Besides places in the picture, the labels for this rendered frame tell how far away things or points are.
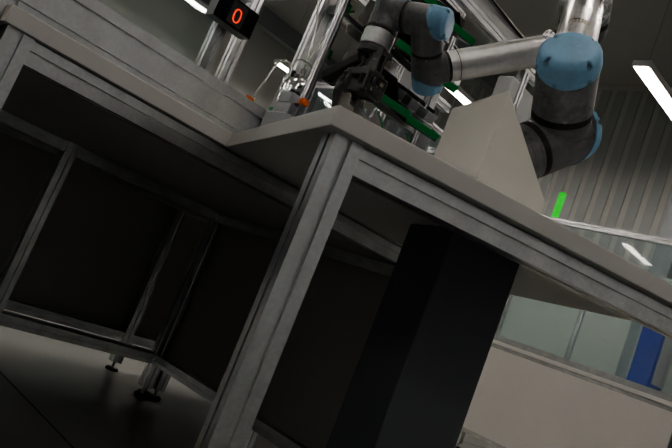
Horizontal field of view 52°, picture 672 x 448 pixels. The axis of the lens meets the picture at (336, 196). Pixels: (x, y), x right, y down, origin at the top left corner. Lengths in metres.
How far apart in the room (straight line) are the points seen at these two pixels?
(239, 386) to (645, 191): 10.30
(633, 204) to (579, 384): 5.80
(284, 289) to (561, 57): 0.72
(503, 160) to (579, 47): 0.27
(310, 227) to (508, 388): 4.90
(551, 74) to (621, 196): 9.77
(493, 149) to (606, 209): 9.90
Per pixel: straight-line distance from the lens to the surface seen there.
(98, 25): 1.33
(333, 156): 0.92
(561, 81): 1.35
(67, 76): 1.24
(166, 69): 1.39
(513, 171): 1.27
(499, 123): 1.26
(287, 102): 1.77
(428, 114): 2.06
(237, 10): 1.82
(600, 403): 5.43
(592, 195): 11.30
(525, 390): 5.68
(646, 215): 10.86
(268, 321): 0.90
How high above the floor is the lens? 0.61
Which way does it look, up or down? 9 degrees up
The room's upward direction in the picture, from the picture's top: 22 degrees clockwise
